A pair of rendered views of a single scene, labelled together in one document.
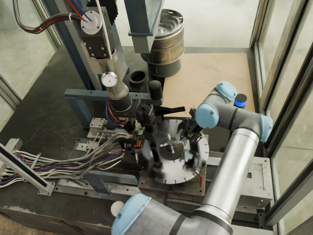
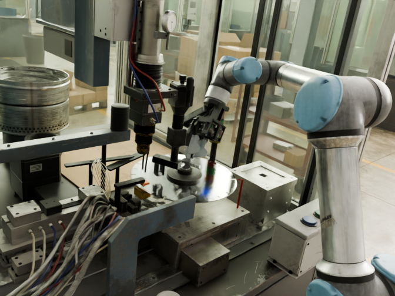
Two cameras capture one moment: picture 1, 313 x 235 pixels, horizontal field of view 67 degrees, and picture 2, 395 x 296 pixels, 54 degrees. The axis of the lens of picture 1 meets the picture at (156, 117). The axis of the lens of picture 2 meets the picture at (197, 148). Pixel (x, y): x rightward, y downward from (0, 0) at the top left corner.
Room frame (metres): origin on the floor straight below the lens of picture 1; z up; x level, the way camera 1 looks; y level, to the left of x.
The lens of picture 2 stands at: (0.05, 0.92, 1.47)
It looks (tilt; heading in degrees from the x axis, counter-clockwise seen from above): 21 degrees down; 296
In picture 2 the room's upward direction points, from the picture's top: 7 degrees clockwise
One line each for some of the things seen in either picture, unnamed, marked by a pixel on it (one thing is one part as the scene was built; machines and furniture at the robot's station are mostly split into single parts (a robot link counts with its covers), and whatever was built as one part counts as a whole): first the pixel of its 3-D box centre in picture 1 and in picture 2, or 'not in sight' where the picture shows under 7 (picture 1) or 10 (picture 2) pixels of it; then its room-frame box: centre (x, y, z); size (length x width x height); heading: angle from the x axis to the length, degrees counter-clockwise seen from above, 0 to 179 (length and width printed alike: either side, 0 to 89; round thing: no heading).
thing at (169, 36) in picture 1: (161, 46); (31, 116); (1.33, -0.12, 0.93); 0.31 x 0.31 x 0.36
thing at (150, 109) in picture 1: (147, 122); (178, 111); (0.55, 0.04, 1.17); 0.06 x 0.05 x 0.20; 62
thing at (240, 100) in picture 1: (240, 100); not in sight; (0.59, -0.34, 1.14); 0.05 x 0.04 x 0.03; 161
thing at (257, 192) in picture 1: (245, 182); (259, 192); (0.38, -0.34, 0.82); 0.18 x 0.18 x 0.15; 71
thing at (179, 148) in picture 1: (171, 147); (184, 171); (0.55, -0.04, 0.96); 0.11 x 0.11 x 0.03
